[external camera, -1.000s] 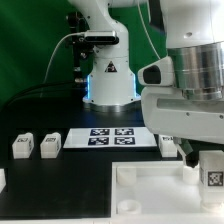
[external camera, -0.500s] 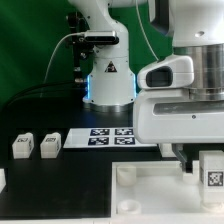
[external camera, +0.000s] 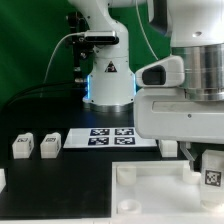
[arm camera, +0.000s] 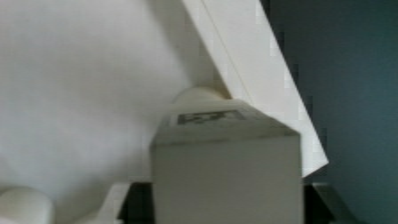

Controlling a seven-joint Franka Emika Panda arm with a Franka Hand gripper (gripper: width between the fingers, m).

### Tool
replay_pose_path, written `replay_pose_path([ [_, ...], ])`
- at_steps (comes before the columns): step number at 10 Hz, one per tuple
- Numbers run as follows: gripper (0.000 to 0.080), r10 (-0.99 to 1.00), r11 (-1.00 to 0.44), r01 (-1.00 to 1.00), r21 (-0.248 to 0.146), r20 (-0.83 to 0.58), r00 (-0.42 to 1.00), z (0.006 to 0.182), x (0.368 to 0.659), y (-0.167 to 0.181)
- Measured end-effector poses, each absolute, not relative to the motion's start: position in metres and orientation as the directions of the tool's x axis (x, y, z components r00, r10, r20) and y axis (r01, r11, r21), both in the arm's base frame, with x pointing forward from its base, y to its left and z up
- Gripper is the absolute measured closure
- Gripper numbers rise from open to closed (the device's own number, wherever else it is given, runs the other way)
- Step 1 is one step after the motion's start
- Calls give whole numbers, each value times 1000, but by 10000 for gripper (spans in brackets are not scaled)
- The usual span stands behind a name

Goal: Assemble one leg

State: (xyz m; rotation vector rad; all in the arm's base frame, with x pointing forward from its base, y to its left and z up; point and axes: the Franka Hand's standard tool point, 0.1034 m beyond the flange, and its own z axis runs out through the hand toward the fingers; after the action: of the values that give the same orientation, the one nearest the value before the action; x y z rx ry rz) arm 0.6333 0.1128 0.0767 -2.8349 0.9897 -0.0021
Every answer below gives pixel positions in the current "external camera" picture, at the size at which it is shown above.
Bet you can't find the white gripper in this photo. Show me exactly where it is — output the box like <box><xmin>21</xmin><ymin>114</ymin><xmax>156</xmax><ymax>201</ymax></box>
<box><xmin>134</xmin><ymin>88</ymin><xmax>224</xmax><ymax>169</ymax></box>

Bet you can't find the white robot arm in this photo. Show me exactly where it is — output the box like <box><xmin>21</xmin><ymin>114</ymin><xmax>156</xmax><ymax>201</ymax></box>
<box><xmin>68</xmin><ymin>0</ymin><xmax>224</xmax><ymax>168</ymax></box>

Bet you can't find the white fiducial tag sheet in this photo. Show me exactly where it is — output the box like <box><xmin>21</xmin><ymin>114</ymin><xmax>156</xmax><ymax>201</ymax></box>
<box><xmin>64</xmin><ymin>127</ymin><xmax>157</xmax><ymax>149</ymax></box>

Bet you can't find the white square tabletop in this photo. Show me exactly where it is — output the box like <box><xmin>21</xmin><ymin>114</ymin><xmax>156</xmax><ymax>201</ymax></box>
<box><xmin>111</xmin><ymin>160</ymin><xmax>224</xmax><ymax>224</ymax></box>

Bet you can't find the white obstacle fence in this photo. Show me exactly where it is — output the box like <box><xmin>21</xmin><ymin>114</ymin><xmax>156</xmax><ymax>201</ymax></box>
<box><xmin>0</xmin><ymin>169</ymin><xmax>6</xmax><ymax>193</ymax></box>

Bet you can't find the black cable bundle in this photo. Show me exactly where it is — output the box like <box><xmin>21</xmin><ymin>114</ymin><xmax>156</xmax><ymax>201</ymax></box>
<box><xmin>0</xmin><ymin>81</ymin><xmax>88</xmax><ymax>111</ymax></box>

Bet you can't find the black camera on stand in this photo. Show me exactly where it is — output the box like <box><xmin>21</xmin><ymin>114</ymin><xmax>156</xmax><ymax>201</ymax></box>
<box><xmin>66</xmin><ymin>12</ymin><xmax>119</xmax><ymax>84</ymax></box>

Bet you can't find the white camera cable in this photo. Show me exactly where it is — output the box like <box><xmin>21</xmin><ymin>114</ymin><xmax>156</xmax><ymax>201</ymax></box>
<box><xmin>43</xmin><ymin>32</ymin><xmax>86</xmax><ymax>84</ymax></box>

